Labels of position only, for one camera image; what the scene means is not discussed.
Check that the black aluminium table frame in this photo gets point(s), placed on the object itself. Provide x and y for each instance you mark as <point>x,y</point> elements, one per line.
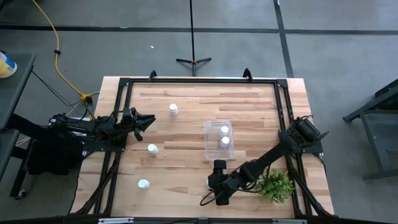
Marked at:
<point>202,80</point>

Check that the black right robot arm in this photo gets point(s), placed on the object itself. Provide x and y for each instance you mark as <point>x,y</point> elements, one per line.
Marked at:
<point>267,157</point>

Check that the yellow-labelled wipes canister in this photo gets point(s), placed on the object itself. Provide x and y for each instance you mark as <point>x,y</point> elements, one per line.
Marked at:
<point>6,65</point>

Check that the black metal cart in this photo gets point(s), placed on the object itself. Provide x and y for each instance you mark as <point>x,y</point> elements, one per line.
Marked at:
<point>373,105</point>

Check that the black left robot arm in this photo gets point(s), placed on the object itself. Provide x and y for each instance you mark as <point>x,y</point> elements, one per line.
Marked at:
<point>93,127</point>

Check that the black tripod stand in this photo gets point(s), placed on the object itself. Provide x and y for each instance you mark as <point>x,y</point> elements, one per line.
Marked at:
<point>192,60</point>

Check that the silver aluminium bracket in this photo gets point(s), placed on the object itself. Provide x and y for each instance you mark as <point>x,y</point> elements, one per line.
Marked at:
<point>115,220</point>
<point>289,221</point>

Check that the green artificial plant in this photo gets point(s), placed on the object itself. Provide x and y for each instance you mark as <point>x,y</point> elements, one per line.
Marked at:
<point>275,186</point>

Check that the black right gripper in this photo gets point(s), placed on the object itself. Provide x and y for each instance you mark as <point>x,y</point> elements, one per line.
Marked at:
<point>221,185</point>

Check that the black desk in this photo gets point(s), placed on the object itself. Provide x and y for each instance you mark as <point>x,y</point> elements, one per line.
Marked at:
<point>15,90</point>

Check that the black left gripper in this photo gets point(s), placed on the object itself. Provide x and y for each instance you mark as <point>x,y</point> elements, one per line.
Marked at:
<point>130,119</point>

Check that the white pill bottle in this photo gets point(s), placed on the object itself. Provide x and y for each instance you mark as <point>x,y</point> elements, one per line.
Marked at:
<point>152,149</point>
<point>224,142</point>
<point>143,183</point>
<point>173,109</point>
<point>224,131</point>

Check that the clear plastic basket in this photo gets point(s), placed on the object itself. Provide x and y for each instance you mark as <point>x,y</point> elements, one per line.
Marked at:
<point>214,152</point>

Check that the black frame clamp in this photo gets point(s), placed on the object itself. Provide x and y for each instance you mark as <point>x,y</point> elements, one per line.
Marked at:
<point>247,74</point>
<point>152,75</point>

